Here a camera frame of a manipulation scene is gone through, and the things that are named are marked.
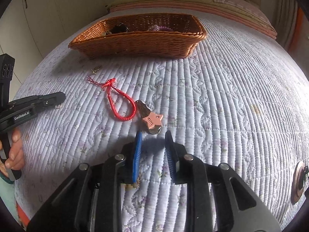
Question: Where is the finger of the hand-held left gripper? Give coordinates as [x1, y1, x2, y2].
[26, 130, 144, 232]
[29, 91, 66, 113]

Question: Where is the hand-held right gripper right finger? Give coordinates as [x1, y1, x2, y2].
[165, 130, 282, 232]

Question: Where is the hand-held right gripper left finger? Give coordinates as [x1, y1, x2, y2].
[26, 130, 144, 232]

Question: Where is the key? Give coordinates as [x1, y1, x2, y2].
[87, 77, 165, 135]

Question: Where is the black hair claw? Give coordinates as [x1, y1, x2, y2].
[110, 23, 129, 33]

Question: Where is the brown wicker basket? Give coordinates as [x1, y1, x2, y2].
[68, 13, 207, 59]

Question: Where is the purple coil hair tie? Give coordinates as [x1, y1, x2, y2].
[148, 25, 173, 32]

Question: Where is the person's left forearm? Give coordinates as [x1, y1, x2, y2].
[0, 167, 18, 225]

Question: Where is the person's left hand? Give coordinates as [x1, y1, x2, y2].
[5, 129, 25, 171]

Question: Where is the lilac quilted bedspread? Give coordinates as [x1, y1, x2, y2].
[13, 12, 309, 232]

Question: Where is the white wardrobe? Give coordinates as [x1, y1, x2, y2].
[0, 0, 126, 78]

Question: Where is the orange cloth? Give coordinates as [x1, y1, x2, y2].
[15, 202, 33, 230]

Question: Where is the round brown object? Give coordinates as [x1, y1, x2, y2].
[291, 161, 309, 205]

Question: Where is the folded yellow blanket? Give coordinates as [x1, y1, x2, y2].
[107, 0, 273, 27]

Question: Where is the striped curtain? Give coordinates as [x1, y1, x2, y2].
[273, 0, 309, 78]

